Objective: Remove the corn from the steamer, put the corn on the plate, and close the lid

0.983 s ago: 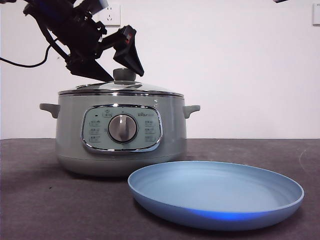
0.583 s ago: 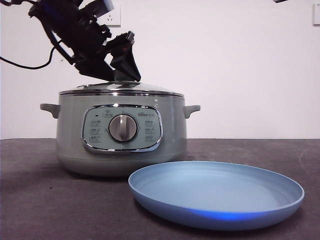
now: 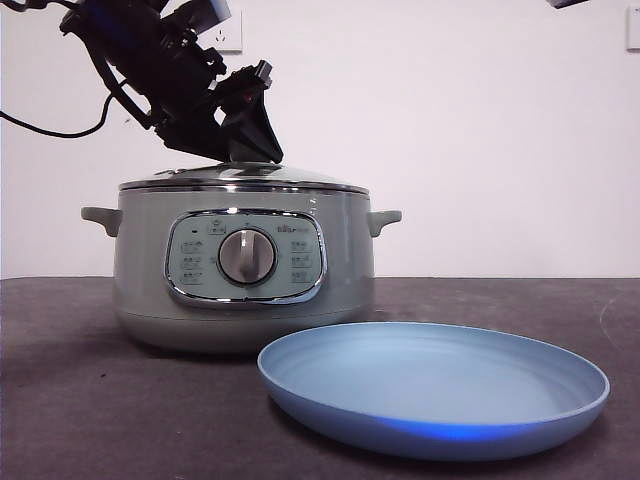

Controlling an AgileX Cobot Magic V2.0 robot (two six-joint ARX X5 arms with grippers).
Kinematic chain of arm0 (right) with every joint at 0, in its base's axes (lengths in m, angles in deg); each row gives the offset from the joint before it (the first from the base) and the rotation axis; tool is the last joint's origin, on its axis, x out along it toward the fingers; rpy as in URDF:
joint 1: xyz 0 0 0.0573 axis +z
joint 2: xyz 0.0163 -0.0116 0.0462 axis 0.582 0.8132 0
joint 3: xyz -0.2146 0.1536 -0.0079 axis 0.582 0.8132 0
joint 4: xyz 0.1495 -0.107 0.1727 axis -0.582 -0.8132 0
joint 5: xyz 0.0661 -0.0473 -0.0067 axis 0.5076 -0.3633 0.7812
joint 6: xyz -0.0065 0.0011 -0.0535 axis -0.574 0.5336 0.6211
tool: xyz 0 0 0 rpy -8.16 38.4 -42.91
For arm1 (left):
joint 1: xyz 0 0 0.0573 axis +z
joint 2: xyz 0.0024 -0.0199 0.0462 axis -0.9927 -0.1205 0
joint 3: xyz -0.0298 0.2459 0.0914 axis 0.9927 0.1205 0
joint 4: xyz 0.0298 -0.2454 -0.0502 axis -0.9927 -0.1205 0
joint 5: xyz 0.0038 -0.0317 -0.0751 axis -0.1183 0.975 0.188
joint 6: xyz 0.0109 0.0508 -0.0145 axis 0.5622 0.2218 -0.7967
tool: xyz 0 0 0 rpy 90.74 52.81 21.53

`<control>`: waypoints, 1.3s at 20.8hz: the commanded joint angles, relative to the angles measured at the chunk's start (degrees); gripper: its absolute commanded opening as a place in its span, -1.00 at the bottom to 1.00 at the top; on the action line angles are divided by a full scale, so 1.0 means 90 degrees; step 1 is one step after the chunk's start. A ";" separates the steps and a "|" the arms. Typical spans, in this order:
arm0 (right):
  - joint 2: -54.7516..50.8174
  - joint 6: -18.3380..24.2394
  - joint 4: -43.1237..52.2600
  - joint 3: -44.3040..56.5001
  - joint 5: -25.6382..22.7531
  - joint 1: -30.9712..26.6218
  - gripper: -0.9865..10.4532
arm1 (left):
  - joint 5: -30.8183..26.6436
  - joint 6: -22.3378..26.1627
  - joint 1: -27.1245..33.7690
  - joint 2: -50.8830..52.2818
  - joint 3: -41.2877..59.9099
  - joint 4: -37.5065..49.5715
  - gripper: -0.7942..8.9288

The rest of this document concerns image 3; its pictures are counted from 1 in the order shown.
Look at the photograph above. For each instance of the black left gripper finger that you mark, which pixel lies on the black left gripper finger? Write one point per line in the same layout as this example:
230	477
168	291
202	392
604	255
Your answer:
195	132
255	135

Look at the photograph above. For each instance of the glass lid with green knob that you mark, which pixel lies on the glass lid with green knob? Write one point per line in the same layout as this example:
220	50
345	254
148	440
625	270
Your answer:
280	176

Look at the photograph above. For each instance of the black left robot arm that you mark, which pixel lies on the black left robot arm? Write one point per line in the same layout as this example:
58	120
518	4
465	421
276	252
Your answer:
150	55

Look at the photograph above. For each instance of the pale green electric steamer pot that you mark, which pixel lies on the pale green electric steamer pot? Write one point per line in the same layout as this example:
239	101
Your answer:
145	260

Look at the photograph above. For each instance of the light blue round plate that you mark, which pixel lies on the light blue round plate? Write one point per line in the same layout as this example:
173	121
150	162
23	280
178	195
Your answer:
430	380

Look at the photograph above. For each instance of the white wall power socket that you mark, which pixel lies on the white wall power socket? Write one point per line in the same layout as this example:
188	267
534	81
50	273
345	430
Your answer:
231	40

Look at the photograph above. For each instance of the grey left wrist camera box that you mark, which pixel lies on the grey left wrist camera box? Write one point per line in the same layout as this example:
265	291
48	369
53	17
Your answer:
210	14

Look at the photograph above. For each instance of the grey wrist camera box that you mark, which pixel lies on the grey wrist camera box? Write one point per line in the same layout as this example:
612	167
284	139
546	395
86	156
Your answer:
565	3
210	14

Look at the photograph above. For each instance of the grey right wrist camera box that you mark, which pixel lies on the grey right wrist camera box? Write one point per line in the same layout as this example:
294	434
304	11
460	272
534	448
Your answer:
565	3

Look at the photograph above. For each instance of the white wall switch plate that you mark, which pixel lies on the white wall switch plate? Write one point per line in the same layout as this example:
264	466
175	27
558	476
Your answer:
634	30

